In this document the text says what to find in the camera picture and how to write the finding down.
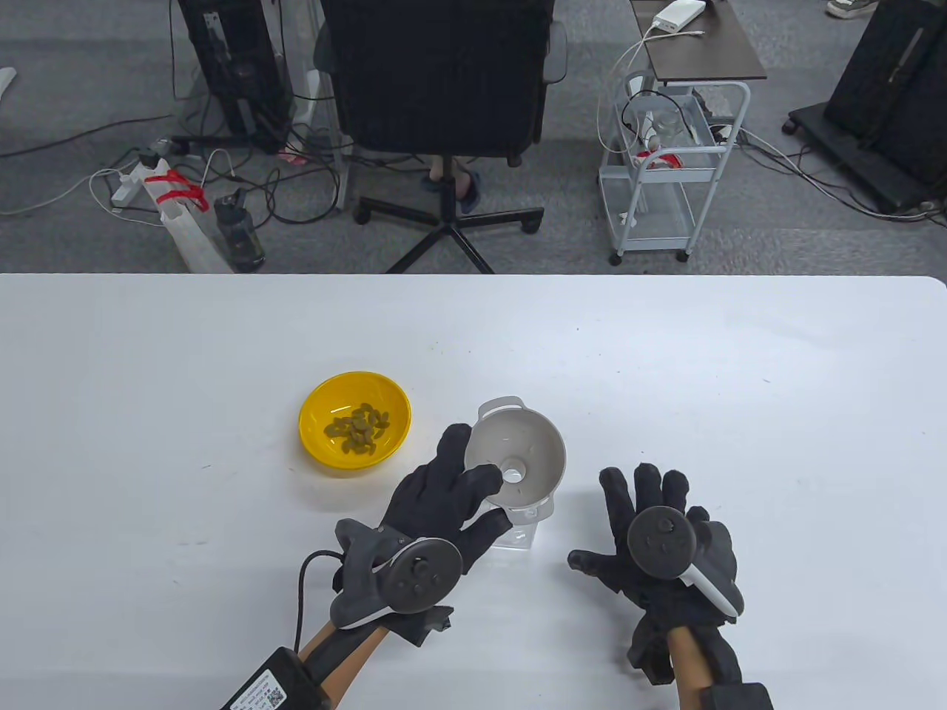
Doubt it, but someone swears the person's right hand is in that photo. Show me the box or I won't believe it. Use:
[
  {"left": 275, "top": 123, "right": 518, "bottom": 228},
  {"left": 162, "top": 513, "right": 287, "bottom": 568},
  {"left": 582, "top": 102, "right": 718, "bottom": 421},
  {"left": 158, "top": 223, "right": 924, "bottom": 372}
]
[{"left": 567, "top": 464, "right": 744, "bottom": 631}]

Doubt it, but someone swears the person's left hand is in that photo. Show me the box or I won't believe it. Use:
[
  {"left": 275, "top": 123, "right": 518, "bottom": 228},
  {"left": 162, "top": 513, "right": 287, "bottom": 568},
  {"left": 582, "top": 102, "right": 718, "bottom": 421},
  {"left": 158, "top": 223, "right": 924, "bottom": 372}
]
[{"left": 379, "top": 424, "right": 513, "bottom": 648}]

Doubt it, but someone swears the pile of raisins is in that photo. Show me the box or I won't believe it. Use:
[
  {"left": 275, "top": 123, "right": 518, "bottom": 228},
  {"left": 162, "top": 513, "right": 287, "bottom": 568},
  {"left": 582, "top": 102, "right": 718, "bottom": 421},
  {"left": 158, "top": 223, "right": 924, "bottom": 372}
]
[{"left": 323, "top": 403, "right": 393, "bottom": 453}]

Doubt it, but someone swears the clear coffee jar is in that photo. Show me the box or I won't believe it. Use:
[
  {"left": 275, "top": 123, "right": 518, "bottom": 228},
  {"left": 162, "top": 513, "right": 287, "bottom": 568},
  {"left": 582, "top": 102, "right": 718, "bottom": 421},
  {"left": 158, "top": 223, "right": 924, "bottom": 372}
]
[{"left": 488, "top": 503, "right": 554, "bottom": 552}]

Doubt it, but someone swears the grey funnel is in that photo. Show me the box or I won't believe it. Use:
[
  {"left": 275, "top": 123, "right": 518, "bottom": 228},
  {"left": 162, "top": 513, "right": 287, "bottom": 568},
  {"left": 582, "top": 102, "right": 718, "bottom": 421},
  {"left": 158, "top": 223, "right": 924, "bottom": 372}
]
[{"left": 464, "top": 397, "right": 567, "bottom": 522}]

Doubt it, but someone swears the yellow bowl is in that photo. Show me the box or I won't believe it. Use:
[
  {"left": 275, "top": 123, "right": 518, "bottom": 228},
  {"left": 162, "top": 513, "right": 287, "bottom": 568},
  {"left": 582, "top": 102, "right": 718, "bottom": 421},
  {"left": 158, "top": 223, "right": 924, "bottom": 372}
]
[{"left": 298, "top": 371, "right": 412, "bottom": 470}]

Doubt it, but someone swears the person's left forearm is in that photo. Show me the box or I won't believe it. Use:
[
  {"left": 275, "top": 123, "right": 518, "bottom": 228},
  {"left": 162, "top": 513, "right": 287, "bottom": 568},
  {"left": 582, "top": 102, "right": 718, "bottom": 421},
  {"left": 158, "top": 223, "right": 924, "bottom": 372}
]
[{"left": 296, "top": 620, "right": 389, "bottom": 703}]

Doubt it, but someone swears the black right forearm sensor box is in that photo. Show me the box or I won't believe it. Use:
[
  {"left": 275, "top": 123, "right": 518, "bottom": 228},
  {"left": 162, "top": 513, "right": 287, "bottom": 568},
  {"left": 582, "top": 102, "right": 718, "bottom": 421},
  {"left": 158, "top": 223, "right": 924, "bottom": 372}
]
[{"left": 703, "top": 683, "right": 774, "bottom": 710}]

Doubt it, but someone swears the person's right forearm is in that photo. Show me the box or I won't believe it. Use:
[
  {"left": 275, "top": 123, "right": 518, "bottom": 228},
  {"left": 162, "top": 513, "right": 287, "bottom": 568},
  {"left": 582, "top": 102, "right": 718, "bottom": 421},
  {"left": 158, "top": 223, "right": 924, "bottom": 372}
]
[{"left": 666, "top": 625, "right": 711, "bottom": 710}]

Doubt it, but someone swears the black left forearm sensor box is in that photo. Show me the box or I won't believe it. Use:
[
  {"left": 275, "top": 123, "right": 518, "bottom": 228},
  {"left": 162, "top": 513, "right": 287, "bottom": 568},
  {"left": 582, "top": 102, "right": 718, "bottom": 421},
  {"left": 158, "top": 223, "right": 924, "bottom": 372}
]
[{"left": 220, "top": 647, "right": 331, "bottom": 710}]

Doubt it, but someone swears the grey white right hand controller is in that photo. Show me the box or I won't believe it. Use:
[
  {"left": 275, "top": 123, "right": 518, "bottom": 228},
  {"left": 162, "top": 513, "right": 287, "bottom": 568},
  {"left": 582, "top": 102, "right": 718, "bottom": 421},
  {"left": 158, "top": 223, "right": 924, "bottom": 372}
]
[{"left": 627, "top": 505, "right": 743, "bottom": 618}]

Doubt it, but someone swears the grey white hand controller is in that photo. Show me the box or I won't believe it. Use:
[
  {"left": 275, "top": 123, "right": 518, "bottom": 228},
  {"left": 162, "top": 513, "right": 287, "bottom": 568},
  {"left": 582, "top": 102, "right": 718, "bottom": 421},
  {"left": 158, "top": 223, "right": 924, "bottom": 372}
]
[
  {"left": 329, "top": 519, "right": 464, "bottom": 631},
  {"left": 627, "top": 505, "right": 743, "bottom": 618}
]

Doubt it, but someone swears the grey white left hand controller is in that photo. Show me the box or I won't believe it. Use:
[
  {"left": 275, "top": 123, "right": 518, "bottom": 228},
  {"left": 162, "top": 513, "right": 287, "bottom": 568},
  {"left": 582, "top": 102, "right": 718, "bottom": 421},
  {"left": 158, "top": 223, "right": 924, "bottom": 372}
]
[{"left": 329, "top": 519, "right": 464, "bottom": 631}]

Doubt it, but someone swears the dark water bottle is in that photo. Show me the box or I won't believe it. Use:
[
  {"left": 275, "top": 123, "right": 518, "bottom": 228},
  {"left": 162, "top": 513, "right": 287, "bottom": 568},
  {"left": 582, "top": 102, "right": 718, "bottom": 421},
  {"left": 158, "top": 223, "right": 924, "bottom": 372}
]
[{"left": 213, "top": 189, "right": 266, "bottom": 273}]

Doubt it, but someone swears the white rolling cart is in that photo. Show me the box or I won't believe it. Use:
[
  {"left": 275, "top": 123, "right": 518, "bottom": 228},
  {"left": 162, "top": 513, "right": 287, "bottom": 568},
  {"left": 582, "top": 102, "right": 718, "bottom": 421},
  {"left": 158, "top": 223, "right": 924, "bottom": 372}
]
[{"left": 598, "top": 70, "right": 750, "bottom": 266}]

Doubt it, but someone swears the black office chair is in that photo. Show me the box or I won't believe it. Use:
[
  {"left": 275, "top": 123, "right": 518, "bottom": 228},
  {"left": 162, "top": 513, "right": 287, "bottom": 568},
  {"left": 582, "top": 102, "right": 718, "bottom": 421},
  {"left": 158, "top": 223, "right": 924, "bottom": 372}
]
[{"left": 314, "top": 0, "right": 569, "bottom": 274}]

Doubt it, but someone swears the white power strip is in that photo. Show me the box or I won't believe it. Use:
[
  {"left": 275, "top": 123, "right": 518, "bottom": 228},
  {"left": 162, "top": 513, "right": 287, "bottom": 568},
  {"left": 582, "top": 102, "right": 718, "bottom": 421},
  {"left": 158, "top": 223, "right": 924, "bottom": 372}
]
[{"left": 111, "top": 159, "right": 152, "bottom": 208}]

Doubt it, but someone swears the black computer tower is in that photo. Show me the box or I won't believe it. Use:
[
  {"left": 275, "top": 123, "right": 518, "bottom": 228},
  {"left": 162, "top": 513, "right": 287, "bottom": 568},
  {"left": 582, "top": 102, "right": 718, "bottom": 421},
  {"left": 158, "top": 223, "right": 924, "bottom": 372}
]
[{"left": 178, "top": 0, "right": 293, "bottom": 154}]

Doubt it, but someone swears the brown side table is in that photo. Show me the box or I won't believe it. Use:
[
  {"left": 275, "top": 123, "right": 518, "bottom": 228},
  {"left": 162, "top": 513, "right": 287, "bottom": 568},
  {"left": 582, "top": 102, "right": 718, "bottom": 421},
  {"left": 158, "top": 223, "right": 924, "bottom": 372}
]
[{"left": 630, "top": 0, "right": 768, "bottom": 84}]

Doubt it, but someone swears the white power bank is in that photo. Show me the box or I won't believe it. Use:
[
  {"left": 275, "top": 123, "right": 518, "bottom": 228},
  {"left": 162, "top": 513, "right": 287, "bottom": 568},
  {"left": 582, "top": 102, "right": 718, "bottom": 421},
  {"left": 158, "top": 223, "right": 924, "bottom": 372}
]
[{"left": 653, "top": 0, "right": 706, "bottom": 34}]

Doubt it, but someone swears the black rolling stand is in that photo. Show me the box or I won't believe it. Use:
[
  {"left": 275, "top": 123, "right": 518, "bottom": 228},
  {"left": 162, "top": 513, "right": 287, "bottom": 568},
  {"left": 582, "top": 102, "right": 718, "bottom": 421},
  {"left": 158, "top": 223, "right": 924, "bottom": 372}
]
[{"left": 784, "top": 0, "right": 947, "bottom": 215}]

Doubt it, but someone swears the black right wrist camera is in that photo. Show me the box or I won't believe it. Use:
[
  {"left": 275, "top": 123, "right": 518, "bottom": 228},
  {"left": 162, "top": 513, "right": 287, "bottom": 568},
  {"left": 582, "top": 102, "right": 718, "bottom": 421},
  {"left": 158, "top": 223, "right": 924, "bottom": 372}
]
[{"left": 627, "top": 618, "right": 675, "bottom": 685}]

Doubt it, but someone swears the black glove cable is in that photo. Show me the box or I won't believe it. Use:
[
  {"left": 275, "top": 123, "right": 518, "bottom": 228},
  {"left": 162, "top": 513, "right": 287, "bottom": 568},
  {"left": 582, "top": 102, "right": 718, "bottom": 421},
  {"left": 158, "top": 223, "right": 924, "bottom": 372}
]
[{"left": 294, "top": 549, "right": 345, "bottom": 652}]

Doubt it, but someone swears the white bag with red handles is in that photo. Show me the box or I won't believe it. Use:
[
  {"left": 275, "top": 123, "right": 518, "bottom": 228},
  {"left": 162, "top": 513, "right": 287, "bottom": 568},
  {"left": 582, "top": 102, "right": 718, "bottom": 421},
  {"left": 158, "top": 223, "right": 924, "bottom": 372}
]
[{"left": 144, "top": 159, "right": 234, "bottom": 274}]

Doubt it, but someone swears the white charging cable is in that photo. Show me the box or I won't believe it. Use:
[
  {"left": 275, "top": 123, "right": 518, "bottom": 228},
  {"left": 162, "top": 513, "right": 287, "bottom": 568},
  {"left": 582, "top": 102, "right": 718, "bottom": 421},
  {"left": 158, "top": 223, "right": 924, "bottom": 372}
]
[{"left": 596, "top": 28, "right": 704, "bottom": 160}]

